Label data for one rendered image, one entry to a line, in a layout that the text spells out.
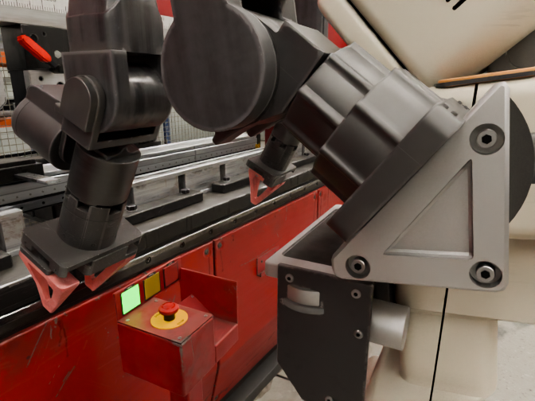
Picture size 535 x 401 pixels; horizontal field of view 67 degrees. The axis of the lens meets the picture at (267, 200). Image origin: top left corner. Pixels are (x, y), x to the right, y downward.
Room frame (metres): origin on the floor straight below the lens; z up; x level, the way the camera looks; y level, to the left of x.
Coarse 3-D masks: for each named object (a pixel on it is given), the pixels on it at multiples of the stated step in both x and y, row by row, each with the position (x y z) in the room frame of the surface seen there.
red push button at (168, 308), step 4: (164, 304) 0.70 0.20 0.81; (168, 304) 0.70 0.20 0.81; (172, 304) 0.70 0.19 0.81; (176, 304) 0.70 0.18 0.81; (160, 308) 0.69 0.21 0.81; (164, 308) 0.69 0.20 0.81; (168, 308) 0.69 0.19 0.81; (172, 308) 0.69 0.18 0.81; (176, 308) 0.69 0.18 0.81; (160, 312) 0.68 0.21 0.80; (164, 312) 0.68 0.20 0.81; (168, 312) 0.68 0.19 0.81; (172, 312) 0.68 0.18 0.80; (176, 312) 0.69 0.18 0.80; (164, 316) 0.69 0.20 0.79; (168, 316) 0.69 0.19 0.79; (172, 316) 0.69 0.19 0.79; (164, 320) 0.69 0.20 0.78; (168, 320) 0.69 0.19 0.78; (172, 320) 0.69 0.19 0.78
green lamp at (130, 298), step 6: (132, 288) 0.73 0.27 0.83; (138, 288) 0.74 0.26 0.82; (126, 294) 0.71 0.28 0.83; (132, 294) 0.72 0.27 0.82; (138, 294) 0.74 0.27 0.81; (126, 300) 0.71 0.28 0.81; (132, 300) 0.72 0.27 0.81; (138, 300) 0.74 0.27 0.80; (126, 306) 0.71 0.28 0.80; (132, 306) 0.72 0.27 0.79; (126, 312) 0.71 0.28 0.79
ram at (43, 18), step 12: (156, 0) 1.15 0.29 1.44; (168, 0) 1.19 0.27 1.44; (0, 12) 0.82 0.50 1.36; (12, 12) 0.84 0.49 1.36; (24, 12) 0.86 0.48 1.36; (36, 12) 0.88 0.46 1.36; (48, 12) 0.90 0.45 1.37; (168, 12) 1.18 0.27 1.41; (0, 24) 0.86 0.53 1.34; (12, 24) 0.86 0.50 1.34; (36, 24) 0.88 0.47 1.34; (48, 24) 0.90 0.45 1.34; (60, 24) 0.92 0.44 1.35; (336, 36) 2.13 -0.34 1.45
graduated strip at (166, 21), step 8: (0, 0) 0.82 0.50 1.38; (8, 0) 0.84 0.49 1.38; (16, 0) 0.85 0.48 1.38; (24, 0) 0.86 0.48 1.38; (32, 0) 0.87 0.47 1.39; (40, 0) 0.89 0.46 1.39; (48, 0) 0.90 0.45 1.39; (56, 0) 0.92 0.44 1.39; (64, 0) 0.93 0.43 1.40; (32, 8) 0.87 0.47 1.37; (40, 8) 0.89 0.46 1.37; (48, 8) 0.90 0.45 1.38; (56, 8) 0.92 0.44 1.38; (64, 8) 0.93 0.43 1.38; (168, 24) 1.18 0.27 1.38
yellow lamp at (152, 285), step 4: (152, 276) 0.78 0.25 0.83; (156, 276) 0.79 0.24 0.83; (144, 280) 0.76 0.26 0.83; (148, 280) 0.77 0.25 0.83; (152, 280) 0.78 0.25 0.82; (156, 280) 0.79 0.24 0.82; (144, 284) 0.76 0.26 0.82; (148, 284) 0.77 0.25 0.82; (152, 284) 0.78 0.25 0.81; (156, 284) 0.79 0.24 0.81; (148, 288) 0.76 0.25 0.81; (152, 288) 0.77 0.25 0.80; (156, 288) 0.78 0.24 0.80; (148, 292) 0.76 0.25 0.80; (152, 292) 0.77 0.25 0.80; (156, 292) 0.78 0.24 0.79; (148, 296) 0.76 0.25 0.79
